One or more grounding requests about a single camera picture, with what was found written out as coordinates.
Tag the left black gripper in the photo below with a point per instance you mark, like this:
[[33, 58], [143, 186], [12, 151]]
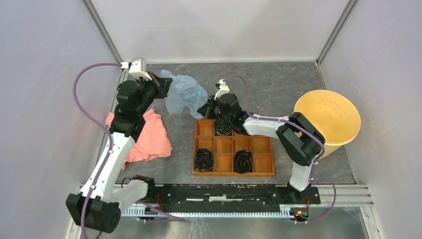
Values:
[[161, 84]]

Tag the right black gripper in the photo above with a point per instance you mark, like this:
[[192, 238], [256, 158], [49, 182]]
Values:
[[206, 110]]

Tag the translucent blue plastic trash bag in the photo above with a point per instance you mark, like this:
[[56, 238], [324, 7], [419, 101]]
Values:
[[184, 92]]

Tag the orange wooden divided tray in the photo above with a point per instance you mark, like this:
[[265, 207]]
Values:
[[224, 148]]

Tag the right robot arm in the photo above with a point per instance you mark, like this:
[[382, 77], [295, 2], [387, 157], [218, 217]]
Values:
[[301, 140]]

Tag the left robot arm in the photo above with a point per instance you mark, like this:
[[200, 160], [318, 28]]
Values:
[[97, 206]]

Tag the yellow plastic trash bin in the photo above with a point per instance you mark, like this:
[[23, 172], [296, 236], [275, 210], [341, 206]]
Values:
[[333, 115]]

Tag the black rolled tie left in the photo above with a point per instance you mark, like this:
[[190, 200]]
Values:
[[203, 160]]

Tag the pink cloth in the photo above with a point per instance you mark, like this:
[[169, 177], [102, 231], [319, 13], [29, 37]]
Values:
[[153, 141]]

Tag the black orange rolled tie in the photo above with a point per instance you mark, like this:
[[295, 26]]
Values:
[[243, 161]]

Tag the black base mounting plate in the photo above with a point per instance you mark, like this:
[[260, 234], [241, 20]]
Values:
[[227, 198]]

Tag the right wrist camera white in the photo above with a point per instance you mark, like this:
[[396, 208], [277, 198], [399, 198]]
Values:
[[222, 89]]

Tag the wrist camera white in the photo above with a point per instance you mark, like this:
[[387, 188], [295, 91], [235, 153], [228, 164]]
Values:
[[137, 69], [222, 89]]

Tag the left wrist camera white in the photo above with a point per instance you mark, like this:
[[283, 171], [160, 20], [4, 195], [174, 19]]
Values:
[[137, 69]]

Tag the white slotted cable duct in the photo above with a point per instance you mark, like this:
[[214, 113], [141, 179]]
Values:
[[142, 211]]

